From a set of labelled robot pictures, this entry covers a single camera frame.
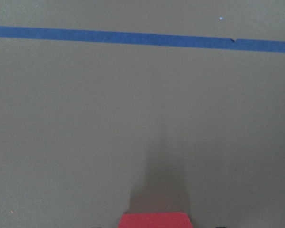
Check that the red block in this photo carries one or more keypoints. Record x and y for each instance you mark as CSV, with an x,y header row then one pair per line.
x,y
155,220

